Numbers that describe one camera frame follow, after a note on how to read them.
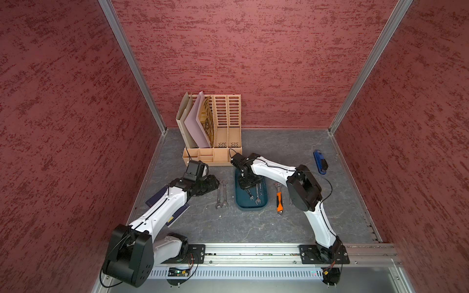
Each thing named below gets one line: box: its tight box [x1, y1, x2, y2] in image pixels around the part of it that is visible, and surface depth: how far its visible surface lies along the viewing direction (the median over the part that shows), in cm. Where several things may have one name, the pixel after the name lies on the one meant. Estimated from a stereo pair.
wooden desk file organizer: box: [182, 94, 243, 167], surface depth 107 cm
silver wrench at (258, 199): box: [255, 183, 262, 206], surface depth 91 cm
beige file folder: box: [175, 91, 198, 149], surface depth 91 cm
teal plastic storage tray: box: [234, 168, 269, 211], surface depth 91 cm
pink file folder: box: [184, 90, 212, 149], surface depth 92 cm
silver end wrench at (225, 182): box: [219, 178, 230, 209], surface depth 94 cm
